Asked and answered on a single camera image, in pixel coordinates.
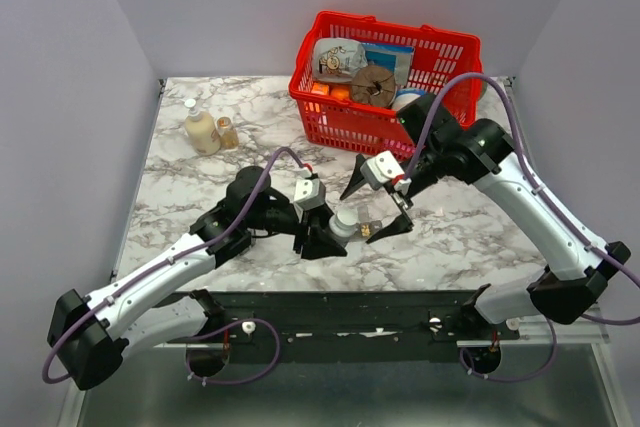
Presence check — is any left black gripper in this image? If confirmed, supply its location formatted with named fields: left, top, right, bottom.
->
left=246, top=201, right=349, bottom=262

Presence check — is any white pill bottle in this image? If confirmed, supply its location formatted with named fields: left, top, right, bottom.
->
left=328, top=207, right=359, bottom=244

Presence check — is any grey weekly pill organizer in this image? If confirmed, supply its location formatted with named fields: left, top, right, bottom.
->
left=351, top=205, right=383, bottom=242

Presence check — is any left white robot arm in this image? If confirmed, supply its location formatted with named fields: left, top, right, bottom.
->
left=47, top=165, right=358, bottom=391

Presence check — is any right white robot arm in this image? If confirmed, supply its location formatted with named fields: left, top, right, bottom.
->
left=341, top=107, right=630, bottom=339

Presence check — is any white blue tub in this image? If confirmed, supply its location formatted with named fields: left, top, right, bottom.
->
left=391, top=88, right=427, bottom=112

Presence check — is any orange fruit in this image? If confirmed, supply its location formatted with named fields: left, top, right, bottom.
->
left=329, top=85, right=351, bottom=101

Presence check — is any brown round paper package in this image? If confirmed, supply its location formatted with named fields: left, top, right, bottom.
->
left=350, top=65, right=396, bottom=108

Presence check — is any red plastic shopping basket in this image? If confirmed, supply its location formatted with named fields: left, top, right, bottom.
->
left=289, top=11, right=483, bottom=160

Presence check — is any orange small box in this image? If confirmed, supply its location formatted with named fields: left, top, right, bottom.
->
left=310, top=82, right=331, bottom=96

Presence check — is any small amber bottle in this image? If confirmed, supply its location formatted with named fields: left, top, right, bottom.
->
left=217, top=116, right=239, bottom=149

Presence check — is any blue packet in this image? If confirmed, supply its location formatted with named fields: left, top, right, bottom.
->
left=363, top=42, right=415, bottom=86

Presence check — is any silver snack pouch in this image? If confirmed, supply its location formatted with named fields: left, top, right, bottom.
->
left=311, top=38, right=368, bottom=84

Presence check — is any yellow liquid bottle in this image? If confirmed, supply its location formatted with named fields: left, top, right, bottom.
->
left=184, top=99, right=221, bottom=156

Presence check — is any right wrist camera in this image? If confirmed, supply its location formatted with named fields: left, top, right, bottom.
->
left=361, top=151, right=411, bottom=194

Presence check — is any black table front rail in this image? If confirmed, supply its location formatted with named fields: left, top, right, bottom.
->
left=164, top=290, right=506, bottom=373

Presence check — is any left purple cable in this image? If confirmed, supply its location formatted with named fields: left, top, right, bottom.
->
left=42, top=146, right=314, bottom=388

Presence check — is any purple cable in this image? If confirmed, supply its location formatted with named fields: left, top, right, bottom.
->
left=42, top=146, right=314, bottom=388
left=402, top=73, right=640, bottom=383

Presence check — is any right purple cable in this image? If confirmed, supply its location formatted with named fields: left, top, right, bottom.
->
left=402, top=73, right=640, bottom=383

